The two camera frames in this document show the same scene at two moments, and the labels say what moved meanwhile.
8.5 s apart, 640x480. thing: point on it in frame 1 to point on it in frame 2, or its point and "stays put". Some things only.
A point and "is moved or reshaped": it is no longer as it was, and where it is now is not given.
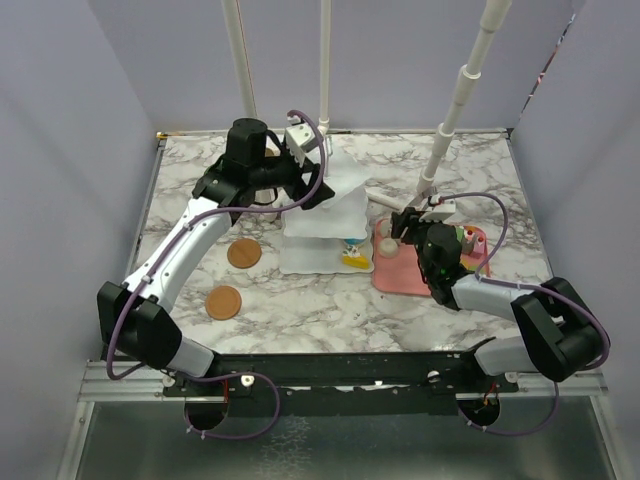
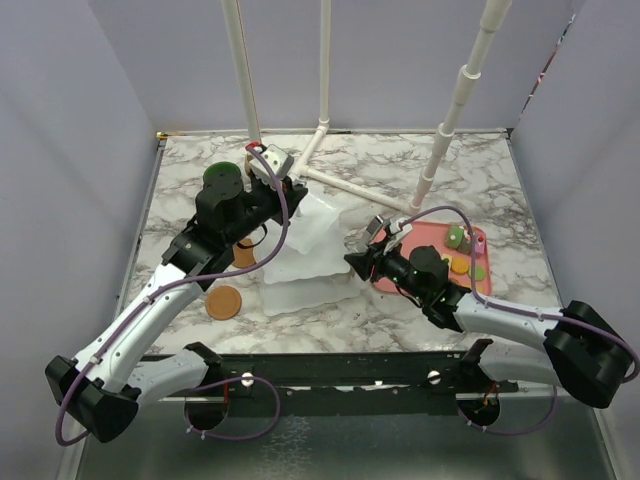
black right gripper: [408, 217] to [374, 258]
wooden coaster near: [223, 302] stays put
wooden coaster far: [244, 253] stays put
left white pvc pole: [240, 56] stays put
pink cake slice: [479, 245] stays put
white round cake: [388, 248] is moved or reshaped
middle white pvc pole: [325, 37] stays put
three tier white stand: [330, 238] to [310, 272]
